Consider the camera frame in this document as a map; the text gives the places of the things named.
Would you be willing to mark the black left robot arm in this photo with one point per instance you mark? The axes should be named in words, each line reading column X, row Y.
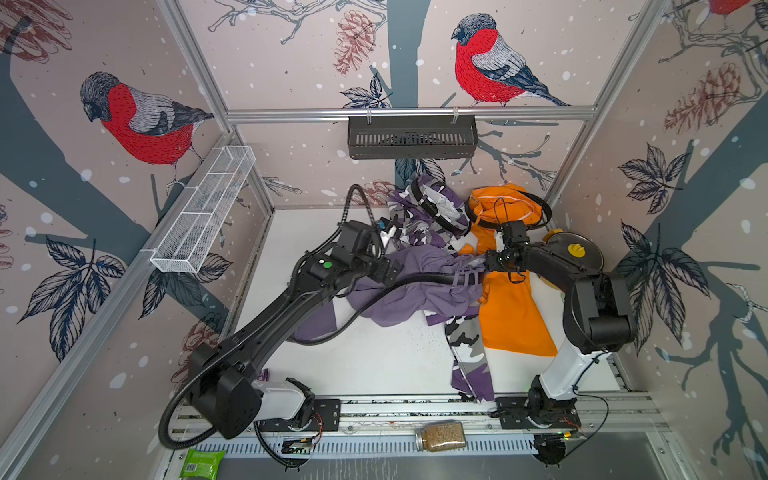
column 219, row 384

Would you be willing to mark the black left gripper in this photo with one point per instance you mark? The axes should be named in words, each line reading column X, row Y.
column 380, row 274

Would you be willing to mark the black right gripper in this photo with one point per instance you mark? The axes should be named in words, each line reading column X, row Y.
column 491, row 260

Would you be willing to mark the white wire mesh shelf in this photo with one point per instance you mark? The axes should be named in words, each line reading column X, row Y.
column 193, row 232

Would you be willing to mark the purple camouflage trousers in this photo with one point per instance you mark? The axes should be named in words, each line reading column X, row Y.
column 471, row 375

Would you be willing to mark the black belt on orange trousers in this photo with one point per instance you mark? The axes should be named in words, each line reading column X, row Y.
column 491, row 207

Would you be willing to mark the yellow cooking pot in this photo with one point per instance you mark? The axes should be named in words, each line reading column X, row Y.
column 567, row 275

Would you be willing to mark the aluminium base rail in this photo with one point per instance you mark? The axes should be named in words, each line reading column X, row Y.
column 363, row 427

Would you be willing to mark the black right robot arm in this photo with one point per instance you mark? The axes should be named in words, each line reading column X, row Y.
column 597, row 317

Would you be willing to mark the lilac purple trousers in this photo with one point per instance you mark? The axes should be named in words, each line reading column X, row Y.
column 418, row 259

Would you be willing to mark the green wipes packet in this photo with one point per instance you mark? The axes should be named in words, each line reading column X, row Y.
column 201, row 464

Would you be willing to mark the orange trousers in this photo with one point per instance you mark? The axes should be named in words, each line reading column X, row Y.
column 508, row 315

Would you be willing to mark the black hanging wire basket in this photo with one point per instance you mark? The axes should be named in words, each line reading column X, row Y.
column 412, row 137

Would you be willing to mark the black belt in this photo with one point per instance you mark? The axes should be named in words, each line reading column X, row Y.
column 491, row 207
column 442, row 204
column 444, row 295

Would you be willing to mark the jar of brown grains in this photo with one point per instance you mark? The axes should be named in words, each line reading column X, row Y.
column 441, row 436

